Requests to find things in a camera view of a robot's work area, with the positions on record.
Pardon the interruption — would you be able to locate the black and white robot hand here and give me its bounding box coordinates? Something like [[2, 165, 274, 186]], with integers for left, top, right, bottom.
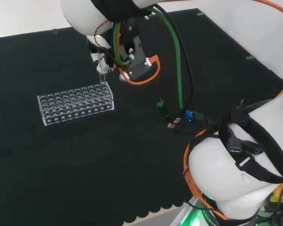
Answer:
[[86, 34, 117, 75]]

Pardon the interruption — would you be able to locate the clear plastic test tube rack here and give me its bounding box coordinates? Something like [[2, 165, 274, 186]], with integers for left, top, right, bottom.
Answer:
[[37, 81, 115, 127]]

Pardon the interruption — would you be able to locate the black bench cloth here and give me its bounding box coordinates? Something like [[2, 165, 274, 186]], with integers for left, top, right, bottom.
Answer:
[[0, 8, 283, 224]]

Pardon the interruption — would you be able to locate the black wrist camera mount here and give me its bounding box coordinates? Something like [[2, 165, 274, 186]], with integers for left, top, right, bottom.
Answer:
[[119, 17, 152, 81]]

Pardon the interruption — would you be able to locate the black cable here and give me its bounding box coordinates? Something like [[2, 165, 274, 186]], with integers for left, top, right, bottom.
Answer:
[[152, 4, 197, 112]]

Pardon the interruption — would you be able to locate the blue cable connector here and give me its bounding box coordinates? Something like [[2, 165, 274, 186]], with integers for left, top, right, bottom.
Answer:
[[183, 110, 194, 122]]

